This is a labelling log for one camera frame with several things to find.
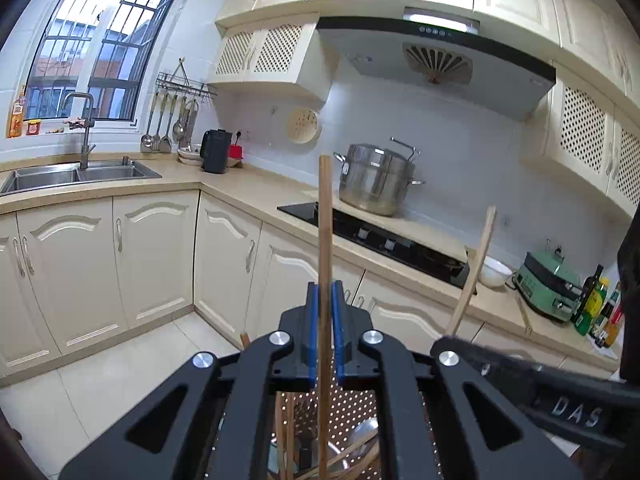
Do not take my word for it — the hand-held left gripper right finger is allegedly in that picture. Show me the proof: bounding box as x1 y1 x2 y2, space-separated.
330 280 587 480

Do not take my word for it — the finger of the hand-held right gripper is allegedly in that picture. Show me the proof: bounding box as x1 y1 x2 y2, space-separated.
430 335 536 411

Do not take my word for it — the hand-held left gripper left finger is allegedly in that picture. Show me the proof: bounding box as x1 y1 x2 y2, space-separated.
59 281 321 480

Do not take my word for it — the light wooden chopstick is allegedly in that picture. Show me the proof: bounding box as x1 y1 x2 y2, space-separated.
445 205 497 337
318 155 333 480

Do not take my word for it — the black handled utensil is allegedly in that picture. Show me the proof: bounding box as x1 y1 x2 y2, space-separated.
295 430 316 471

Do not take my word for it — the pink cup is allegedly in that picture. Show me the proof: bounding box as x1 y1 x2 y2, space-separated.
267 412 382 480

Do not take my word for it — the thin wooden chopstick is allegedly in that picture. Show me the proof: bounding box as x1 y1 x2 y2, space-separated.
515 292 530 333
516 293 532 334

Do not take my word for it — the white tray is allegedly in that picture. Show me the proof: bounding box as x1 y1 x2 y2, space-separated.
587 335 621 361

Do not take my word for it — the brown polka dot tablecloth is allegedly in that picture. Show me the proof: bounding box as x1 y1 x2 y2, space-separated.
212 385 446 480

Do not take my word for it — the red label sauce bottle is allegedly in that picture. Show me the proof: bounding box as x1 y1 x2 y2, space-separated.
605 305 625 348

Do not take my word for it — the green bottle yellow label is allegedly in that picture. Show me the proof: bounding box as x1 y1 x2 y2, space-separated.
575 277 611 337

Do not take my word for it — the white bowl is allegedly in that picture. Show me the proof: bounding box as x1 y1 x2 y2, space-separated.
477 256 513 289

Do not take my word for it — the green electric cooker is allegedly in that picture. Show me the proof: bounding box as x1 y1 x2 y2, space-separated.
514 245 583 323

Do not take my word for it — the dark sauce bottle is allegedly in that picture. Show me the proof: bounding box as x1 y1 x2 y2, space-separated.
597 285 621 341

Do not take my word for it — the black glass cooktop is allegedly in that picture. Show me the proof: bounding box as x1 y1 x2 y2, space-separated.
277 202 478 290

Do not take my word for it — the dark green glass bottle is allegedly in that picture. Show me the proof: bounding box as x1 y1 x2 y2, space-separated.
572 264 605 326

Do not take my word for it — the stainless steel steamer pot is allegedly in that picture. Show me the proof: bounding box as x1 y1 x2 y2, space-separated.
334 137 426 217

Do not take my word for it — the black electric kettle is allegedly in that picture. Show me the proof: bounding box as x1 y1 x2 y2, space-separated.
200 129 234 175

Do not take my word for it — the round bamboo board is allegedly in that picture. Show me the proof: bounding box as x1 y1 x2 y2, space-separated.
286 107 322 144

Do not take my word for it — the metal cooking utensil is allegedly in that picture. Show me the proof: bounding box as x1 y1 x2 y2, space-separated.
160 94 175 153
172 96 187 142
151 94 163 153
181 99 200 148
140 92 155 153

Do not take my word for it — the cream lattice door cabinet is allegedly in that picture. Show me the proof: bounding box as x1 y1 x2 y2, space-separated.
520 62 640 221
207 12 333 103

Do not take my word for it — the range hood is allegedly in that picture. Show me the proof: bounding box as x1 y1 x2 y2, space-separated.
316 6 557 122

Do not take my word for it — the metal faucet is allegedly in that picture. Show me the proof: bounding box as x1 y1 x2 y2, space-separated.
62 92 97 171

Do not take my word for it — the stainless steel sink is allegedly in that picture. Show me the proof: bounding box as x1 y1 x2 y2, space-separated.
0 160 163 197

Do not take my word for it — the kitchen window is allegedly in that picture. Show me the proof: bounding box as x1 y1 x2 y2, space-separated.
22 0 198 122

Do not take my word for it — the orange bottle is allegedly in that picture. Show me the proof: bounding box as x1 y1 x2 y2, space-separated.
6 85 28 139

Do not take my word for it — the wall utensil rack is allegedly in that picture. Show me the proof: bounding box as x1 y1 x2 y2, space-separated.
155 57 218 98

